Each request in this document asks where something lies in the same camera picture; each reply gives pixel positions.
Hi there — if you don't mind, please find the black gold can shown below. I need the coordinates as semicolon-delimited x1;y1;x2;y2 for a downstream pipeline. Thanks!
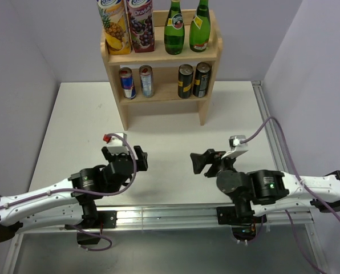
178;64;193;99
193;62;212;98

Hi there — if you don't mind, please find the blue silver energy drink can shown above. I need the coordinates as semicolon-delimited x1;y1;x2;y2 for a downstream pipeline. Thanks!
119;67;136;99

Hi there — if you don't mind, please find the black gold can front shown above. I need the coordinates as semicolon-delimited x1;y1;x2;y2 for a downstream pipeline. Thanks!
178;64;193;99

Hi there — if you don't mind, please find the silver slim can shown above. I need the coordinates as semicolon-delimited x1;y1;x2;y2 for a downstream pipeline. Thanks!
139;65;154;98

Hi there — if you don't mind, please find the tall green glass bottle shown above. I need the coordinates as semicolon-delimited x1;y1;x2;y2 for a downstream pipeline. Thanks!
189;0;211;53

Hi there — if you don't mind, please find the small round green bottle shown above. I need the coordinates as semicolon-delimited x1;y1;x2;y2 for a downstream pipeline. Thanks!
164;1;185;55

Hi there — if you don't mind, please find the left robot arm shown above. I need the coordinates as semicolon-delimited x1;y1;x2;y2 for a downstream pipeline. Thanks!
0;146;148;243

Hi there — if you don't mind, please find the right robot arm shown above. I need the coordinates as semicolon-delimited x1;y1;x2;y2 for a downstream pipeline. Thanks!
190;148;340;223

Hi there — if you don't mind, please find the wooden two-tier shelf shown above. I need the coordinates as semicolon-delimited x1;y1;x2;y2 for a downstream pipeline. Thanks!
100;10;223;129

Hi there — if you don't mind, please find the pineapple juice carton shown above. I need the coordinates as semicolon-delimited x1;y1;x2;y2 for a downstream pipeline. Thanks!
97;0;131;55

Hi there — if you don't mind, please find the grape juice carton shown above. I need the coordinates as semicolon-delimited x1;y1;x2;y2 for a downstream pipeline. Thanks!
126;0;155;53

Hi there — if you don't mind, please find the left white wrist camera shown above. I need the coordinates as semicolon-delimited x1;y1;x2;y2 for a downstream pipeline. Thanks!
103;134;129;155

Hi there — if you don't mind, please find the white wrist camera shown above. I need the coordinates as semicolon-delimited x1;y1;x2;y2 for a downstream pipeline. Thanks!
103;134;129;155
221;135;248;159

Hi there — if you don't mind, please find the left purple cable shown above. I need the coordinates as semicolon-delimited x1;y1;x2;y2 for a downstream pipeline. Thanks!
0;133;138;252

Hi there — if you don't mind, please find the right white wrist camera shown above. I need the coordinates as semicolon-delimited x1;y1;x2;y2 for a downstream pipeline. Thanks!
221;135;248;159

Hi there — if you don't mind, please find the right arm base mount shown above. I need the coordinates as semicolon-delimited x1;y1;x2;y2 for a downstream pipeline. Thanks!
216;206;267;241

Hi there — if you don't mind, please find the aluminium front rail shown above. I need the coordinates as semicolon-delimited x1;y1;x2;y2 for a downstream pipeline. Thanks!
18;204;313;233

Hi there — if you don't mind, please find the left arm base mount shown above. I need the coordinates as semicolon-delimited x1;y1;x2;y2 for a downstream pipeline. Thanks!
64;211;117;251

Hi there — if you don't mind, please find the aluminium side rail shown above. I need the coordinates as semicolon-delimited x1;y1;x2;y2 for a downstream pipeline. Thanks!
252;80;289;172

